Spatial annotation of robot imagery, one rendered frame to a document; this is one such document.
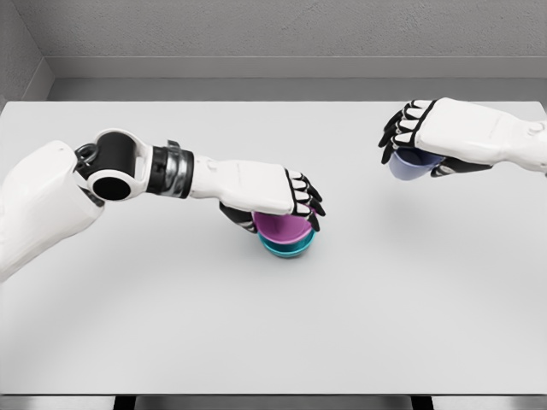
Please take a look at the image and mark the lavender blue cup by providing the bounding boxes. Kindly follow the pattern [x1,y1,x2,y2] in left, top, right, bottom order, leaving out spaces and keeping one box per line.
[388,146,446,182]

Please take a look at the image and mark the magenta bowl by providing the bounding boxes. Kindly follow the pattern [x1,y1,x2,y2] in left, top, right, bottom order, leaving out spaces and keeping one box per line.
[251,203,318,245]

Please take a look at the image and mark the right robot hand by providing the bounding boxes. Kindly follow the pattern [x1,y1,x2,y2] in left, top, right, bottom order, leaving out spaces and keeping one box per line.
[377,97,497,179]

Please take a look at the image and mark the teal bowl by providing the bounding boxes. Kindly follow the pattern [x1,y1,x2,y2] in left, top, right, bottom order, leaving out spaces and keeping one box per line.
[257,231,318,260]

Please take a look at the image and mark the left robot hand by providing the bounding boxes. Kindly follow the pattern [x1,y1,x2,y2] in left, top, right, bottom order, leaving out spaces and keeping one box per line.
[219,161,326,235]

